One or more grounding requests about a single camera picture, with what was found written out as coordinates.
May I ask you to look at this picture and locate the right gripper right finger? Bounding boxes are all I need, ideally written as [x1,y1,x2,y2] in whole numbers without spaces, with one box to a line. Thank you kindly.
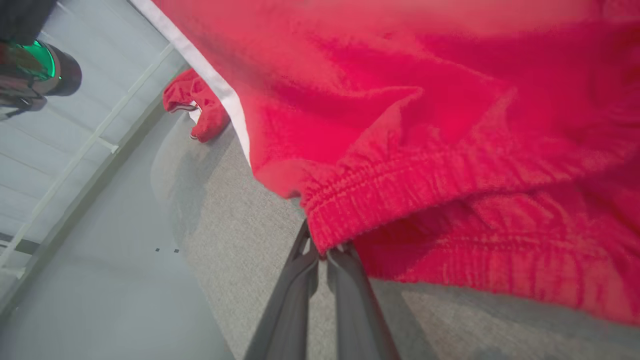
[327,243,401,360]

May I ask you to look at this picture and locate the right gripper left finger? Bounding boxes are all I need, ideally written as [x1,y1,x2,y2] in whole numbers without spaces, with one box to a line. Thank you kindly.
[245,220,320,360]

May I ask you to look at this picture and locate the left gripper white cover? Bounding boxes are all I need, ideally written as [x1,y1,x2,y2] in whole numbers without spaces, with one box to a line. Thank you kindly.
[0,39,83,121]

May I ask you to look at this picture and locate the red shorts with white stripes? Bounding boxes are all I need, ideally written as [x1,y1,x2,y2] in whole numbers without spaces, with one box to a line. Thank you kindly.
[127,0,640,327]

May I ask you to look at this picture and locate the grey fabric sofa cushion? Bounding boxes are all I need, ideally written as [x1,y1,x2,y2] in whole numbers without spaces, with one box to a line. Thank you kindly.
[150,112,640,360]

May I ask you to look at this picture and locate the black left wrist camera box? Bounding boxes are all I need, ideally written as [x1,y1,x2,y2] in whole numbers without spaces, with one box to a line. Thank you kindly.
[0,0,57,46]

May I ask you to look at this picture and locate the white desk frame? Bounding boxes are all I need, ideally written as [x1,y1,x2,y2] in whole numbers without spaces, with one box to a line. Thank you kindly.
[0,42,176,281]

